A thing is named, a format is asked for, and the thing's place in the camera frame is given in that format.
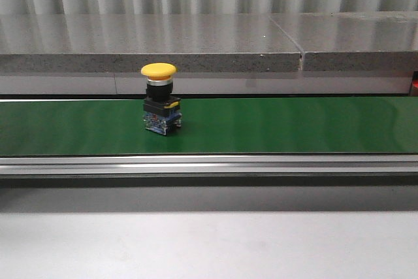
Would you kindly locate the white panel under slab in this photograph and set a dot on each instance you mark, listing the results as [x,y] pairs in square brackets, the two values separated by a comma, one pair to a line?
[209,83]

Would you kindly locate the grey stone slab right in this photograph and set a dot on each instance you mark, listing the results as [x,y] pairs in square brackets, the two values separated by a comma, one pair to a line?
[353,41]

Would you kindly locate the grey stone slab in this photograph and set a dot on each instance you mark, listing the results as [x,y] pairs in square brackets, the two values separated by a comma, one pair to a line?
[353,41]
[123,43]

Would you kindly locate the green conveyor belt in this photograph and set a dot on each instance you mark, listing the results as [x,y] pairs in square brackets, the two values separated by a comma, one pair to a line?
[224,125]

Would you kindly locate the grey stone slab left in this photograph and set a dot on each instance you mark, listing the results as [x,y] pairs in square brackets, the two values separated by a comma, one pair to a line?
[123,43]

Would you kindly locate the red object at right edge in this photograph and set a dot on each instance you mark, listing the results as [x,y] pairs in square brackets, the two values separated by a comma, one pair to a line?
[414,88]

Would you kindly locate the aluminium conveyor side rail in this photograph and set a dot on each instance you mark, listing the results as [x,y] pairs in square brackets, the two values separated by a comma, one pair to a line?
[208,166]

